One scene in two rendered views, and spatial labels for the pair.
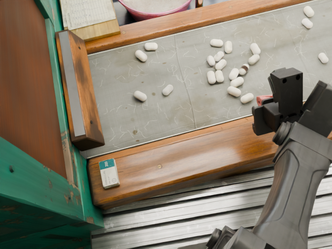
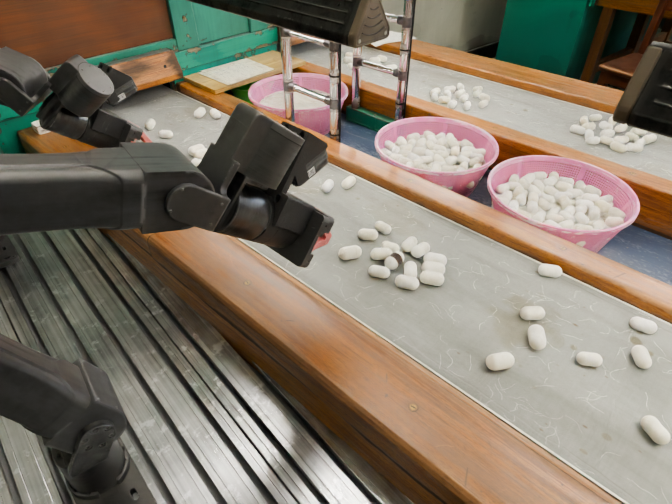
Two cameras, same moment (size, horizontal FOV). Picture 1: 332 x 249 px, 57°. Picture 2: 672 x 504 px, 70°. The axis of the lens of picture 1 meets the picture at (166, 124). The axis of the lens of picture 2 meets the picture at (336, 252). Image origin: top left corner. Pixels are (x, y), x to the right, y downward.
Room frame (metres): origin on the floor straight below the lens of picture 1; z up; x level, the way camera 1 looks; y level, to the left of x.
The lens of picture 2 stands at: (0.08, -1.09, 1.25)
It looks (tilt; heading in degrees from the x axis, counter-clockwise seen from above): 39 degrees down; 53
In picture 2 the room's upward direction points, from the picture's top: straight up
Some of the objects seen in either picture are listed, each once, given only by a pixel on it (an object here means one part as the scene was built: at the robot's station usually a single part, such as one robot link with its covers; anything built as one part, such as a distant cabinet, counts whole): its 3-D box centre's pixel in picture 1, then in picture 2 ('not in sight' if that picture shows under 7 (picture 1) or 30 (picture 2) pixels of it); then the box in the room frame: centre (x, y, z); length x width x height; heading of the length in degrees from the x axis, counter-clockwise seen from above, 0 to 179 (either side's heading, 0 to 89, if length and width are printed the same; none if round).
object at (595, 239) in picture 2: not in sight; (553, 210); (0.88, -0.72, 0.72); 0.27 x 0.27 x 0.10
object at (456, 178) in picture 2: not in sight; (433, 161); (0.83, -0.45, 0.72); 0.27 x 0.27 x 0.10
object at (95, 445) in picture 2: not in sight; (80, 420); (0.03, -0.69, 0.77); 0.09 x 0.06 x 0.06; 89
